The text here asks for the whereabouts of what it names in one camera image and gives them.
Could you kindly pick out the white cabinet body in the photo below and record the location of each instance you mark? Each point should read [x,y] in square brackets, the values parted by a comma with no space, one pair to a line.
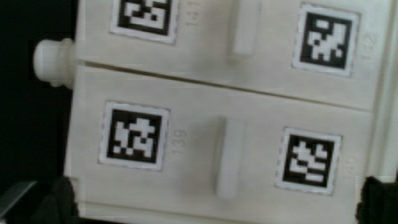
[57,64]

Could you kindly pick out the white cabinet door panel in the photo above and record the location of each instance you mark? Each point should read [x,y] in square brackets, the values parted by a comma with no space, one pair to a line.
[288,47]

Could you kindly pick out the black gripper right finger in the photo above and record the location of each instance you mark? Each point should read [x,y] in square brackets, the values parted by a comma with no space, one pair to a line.
[377,207]

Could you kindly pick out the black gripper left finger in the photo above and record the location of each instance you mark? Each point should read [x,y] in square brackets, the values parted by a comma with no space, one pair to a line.
[37,203]

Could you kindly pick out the small white cabinet panel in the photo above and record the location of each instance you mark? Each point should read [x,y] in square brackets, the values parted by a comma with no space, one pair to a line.
[194,155]

